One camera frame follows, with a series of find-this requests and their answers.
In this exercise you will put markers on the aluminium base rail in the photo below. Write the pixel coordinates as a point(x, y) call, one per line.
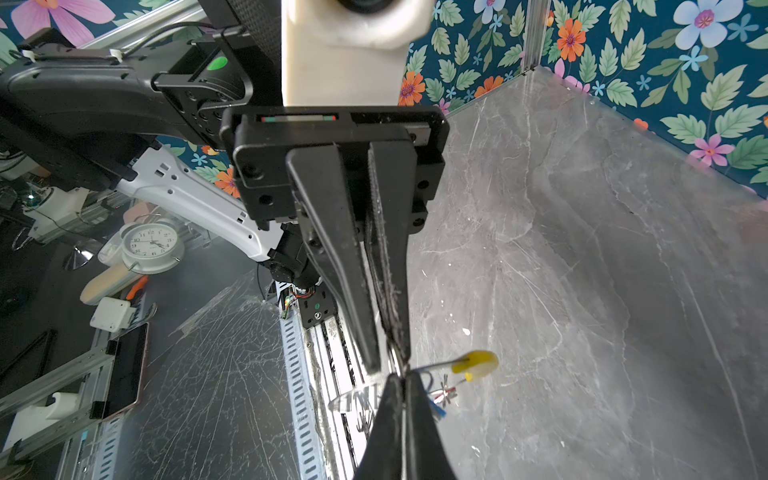
point(334, 368)

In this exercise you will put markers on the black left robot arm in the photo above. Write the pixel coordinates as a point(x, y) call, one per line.
point(87, 114)

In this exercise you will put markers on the white round wall clock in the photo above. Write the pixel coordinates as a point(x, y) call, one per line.
point(151, 248)

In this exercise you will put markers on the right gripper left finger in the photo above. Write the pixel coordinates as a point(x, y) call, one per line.
point(383, 456)

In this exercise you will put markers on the smartphone with pink case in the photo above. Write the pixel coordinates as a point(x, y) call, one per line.
point(128, 354)

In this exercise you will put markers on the white ventilation grille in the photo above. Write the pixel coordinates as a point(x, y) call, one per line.
point(310, 455)

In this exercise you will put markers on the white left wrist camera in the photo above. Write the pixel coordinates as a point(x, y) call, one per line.
point(348, 53)

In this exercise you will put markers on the large black yellow keyring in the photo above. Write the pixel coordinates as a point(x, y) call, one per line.
point(441, 382)

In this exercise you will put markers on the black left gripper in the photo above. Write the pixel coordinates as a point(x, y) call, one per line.
point(333, 163)

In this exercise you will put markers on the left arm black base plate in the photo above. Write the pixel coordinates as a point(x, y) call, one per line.
point(315, 305)

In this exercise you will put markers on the blue key tag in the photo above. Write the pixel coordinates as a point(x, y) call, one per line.
point(437, 411)

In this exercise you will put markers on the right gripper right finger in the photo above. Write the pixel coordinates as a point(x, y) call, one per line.
point(425, 457)

